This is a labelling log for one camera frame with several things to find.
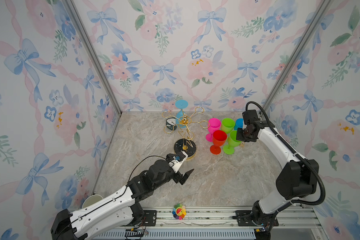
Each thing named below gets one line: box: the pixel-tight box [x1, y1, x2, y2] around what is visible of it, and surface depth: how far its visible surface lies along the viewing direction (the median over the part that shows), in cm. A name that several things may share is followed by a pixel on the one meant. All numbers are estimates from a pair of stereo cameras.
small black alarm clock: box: [165, 117, 178, 131], surface depth 109 cm
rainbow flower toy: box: [172, 203, 187, 220], surface depth 77 cm
